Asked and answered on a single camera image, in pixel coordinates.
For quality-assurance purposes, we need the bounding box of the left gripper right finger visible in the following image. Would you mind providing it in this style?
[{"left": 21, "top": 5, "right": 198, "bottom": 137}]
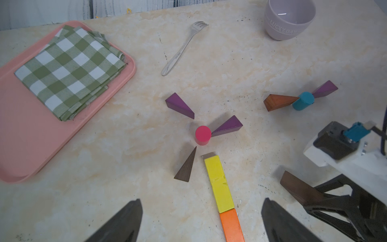
[{"left": 261, "top": 198, "right": 321, "bottom": 242}]

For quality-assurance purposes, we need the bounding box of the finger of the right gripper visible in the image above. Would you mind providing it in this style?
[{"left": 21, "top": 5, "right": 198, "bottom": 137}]
[
  {"left": 303, "top": 204, "right": 367, "bottom": 242},
  {"left": 314, "top": 174, "right": 355, "bottom": 193}
]

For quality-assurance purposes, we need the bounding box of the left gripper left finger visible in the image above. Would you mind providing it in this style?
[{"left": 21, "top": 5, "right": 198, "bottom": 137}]
[{"left": 86, "top": 199, "right": 143, "bottom": 242}]

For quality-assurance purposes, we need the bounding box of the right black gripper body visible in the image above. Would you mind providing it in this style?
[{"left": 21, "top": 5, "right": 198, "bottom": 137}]
[{"left": 351, "top": 186, "right": 387, "bottom": 242}]

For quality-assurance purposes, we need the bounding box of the orange long block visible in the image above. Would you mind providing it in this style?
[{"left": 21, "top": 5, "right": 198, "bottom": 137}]
[{"left": 220, "top": 208, "right": 245, "bottom": 242}]

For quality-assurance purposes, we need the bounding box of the yellow long block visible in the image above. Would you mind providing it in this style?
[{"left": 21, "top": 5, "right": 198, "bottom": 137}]
[{"left": 205, "top": 155, "right": 234, "bottom": 213}]

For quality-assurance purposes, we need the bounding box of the dark brown block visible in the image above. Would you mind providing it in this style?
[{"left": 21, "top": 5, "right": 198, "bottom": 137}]
[
  {"left": 174, "top": 147, "right": 197, "bottom": 182},
  {"left": 280, "top": 171, "right": 325, "bottom": 206}
]

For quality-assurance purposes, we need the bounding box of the teal cylinder block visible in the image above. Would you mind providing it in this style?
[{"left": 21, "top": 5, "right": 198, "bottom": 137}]
[{"left": 292, "top": 92, "right": 315, "bottom": 111}]

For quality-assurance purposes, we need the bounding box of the purple wedge block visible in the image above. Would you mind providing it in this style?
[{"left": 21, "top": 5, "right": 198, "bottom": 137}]
[
  {"left": 165, "top": 93, "right": 195, "bottom": 119},
  {"left": 212, "top": 116, "right": 243, "bottom": 137}
]

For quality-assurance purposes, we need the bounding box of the pink cylinder block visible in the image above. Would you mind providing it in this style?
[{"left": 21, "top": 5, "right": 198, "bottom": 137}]
[{"left": 195, "top": 126, "right": 212, "bottom": 146}]

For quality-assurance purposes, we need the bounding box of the orange brown block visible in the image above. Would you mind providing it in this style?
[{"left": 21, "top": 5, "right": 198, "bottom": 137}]
[{"left": 264, "top": 94, "right": 299, "bottom": 112}]

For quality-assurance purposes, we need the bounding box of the pink plastic tray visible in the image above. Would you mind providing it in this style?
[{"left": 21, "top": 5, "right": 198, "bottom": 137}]
[{"left": 1, "top": 27, "right": 136, "bottom": 183}]

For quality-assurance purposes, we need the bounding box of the green checkered cloth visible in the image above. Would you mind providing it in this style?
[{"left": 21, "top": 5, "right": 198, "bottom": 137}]
[{"left": 15, "top": 25, "right": 127, "bottom": 122}]

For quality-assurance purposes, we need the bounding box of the lilac bowl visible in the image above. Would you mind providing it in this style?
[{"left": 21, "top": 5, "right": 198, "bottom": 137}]
[{"left": 264, "top": 0, "right": 316, "bottom": 41}]

